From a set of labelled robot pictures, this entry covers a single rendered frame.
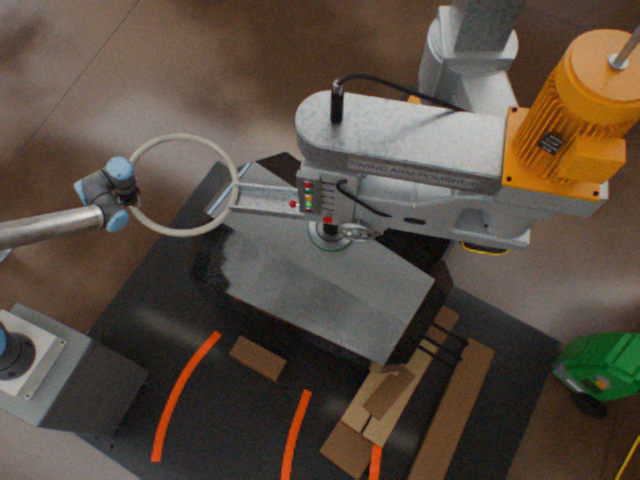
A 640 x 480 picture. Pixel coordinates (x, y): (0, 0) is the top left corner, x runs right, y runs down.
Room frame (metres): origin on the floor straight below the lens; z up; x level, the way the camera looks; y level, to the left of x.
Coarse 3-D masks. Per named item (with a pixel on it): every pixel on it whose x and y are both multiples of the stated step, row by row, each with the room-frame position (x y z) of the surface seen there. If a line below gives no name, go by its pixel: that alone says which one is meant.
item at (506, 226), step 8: (480, 216) 0.87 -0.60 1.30; (488, 216) 0.84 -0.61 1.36; (496, 216) 0.82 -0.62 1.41; (504, 216) 0.80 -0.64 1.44; (512, 216) 0.79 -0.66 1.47; (488, 224) 0.82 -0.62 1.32; (496, 224) 0.80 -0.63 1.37; (504, 224) 0.79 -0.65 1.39; (512, 224) 0.78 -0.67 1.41; (520, 224) 0.78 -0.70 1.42; (528, 224) 0.78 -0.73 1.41; (496, 232) 0.79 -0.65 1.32; (504, 232) 0.78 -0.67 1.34; (512, 232) 0.78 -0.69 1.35; (520, 232) 0.78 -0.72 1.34
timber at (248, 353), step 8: (240, 336) 0.68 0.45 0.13; (240, 344) 0.63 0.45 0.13; (248, 344) 0.63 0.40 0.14; (256, 344) 0.63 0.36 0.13; (232, 352) 0.59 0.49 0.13; (240, 352) 0.59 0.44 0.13; (248, 352) 0.59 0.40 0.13; (256, 352) 0.59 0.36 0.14; (264, 352) 0.59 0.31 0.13; (240, 360) 0.55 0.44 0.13; (248, 360) 0.54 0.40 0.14; (256, 360) 0.54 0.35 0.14; (264, 360) 0.54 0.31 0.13; (272, 360) 0.54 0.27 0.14; (280, 360) 0.54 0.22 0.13; (256, 368) 0.50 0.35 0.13; (264, 368) 0.50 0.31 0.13; (272, 368) 0.50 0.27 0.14; (280, 368) 0.50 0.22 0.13; (272, 376) 0.46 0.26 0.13; (280, 376) 0.47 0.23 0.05
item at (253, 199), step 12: (240, 192) 1.13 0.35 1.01; (252, 192) 1.12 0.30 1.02; (264, 192) 1.12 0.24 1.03; (276, 192) 1.11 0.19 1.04; (288, 192) 1.10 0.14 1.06; (228, 204) 1.05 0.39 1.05; (240, 204) 1.07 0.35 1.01; (252, 204) 1.06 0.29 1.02; (264, 204) 1.06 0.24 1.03; (276, 204) 1.05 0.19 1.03; (288, 204) 1.05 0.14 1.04; (276, 216) 0.99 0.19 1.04; (288, 216) 0.98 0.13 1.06; (300, 216) 0.97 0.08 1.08; (384, 228) 0.90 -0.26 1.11
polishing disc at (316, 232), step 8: (312, 224) 1.02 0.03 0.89; (320, 224) 1.02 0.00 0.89; (312, 232) 0.98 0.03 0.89; (320, 232) 0.98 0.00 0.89; (344, 232) 0.98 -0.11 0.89; (320, 240) 0.94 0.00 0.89; (328, 240) 0.94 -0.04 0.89; (336, 240) 0.94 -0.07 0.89; (344, 240) 0.94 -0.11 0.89; (328, 248) 0.90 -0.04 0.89; (336, 248) 0.90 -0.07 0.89
